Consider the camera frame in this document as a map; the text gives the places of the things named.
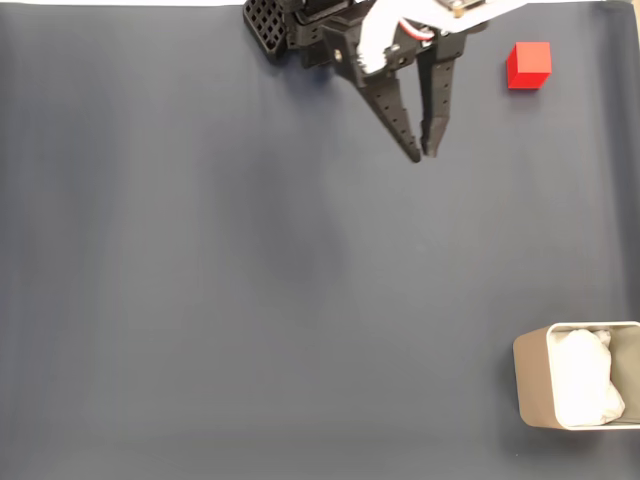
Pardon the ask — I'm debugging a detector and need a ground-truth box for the red cube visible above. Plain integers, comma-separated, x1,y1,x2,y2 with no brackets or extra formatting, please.
506,41,553,91

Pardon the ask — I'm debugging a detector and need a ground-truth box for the beige rounded box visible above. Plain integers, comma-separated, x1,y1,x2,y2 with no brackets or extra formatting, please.
512,320,640,431

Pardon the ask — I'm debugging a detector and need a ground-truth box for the white crumpled cloth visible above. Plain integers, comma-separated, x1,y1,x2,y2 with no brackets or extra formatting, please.
549,327,627,427

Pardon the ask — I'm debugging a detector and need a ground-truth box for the white camera board mount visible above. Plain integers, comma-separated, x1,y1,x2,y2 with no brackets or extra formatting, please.
355,0,530,76

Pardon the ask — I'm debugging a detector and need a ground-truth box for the red servo cable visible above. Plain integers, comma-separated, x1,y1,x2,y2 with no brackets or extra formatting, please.
399,17,439,45

